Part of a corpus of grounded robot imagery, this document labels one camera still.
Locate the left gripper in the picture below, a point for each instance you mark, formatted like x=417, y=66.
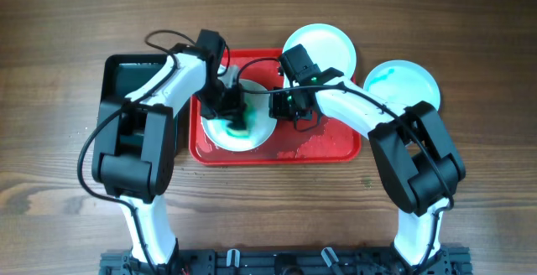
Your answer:
x=232, y=111

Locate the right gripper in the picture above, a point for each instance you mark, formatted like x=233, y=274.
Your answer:
x=276, y=111

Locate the green yellow sponge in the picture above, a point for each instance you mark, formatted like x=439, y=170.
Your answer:
x=239, y=127

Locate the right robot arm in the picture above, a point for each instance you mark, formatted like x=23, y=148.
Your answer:
x=418, y=163

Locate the light blue plate top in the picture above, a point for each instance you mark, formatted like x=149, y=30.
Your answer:
x=327, y=46

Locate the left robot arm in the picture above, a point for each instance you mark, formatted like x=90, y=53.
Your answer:
x=136, y=184

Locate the light blue plate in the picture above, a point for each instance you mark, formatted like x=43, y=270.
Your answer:
x=327, y=46
x=403, y=82

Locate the black rectangular basin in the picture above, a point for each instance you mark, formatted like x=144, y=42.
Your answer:
x=126, y=78

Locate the white plate front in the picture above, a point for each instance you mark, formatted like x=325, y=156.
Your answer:
x=263, y=126

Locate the red plastic tray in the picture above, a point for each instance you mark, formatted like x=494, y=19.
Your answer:
x=330, y=142

